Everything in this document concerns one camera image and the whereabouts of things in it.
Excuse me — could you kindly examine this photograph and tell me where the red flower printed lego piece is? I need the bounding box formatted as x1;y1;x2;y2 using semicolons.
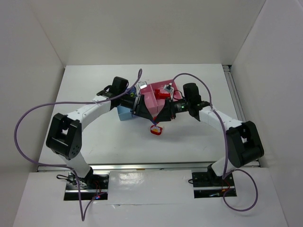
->
150;125;162;136

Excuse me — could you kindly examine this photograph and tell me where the red stepped lego brick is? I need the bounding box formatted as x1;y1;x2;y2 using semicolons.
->
154;89;171;100

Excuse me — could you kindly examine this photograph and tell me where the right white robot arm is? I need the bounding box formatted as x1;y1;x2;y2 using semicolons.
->
154;83;264;185

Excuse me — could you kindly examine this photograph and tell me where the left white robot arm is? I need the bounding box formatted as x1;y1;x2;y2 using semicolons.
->
46;77;153;186

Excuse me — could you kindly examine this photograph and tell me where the small pink plastic bin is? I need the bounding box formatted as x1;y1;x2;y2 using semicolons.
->
140;84;158;115

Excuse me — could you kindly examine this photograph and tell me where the light blue plastic bin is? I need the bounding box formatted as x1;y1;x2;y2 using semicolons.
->
117;105;133;121

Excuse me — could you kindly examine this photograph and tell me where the large pink plastic bin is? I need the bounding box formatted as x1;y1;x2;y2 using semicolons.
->
151;80;183;113

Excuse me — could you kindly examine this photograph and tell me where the aluminium rail right side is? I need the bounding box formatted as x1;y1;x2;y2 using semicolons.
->
222;65;247;122

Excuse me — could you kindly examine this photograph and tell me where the aluminium rail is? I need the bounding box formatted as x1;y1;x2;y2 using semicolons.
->
222;65;247;122
37;161;260;172

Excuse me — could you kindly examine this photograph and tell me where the aluminium rail front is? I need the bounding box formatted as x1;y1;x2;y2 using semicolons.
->
37;161;260;172

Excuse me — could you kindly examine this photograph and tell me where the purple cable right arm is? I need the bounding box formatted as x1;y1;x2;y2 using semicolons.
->
169;73;258;211

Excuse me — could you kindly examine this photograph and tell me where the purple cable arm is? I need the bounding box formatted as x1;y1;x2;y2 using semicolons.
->
14;68;143;222
169;73;258;211

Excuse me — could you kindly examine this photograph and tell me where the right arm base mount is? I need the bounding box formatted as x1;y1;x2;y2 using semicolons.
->
187;168;237;199

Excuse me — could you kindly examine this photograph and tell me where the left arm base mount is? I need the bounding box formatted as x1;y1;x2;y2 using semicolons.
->
56;173;109;201

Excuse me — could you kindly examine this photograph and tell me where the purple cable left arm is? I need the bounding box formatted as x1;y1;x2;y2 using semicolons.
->
14;68;143;222

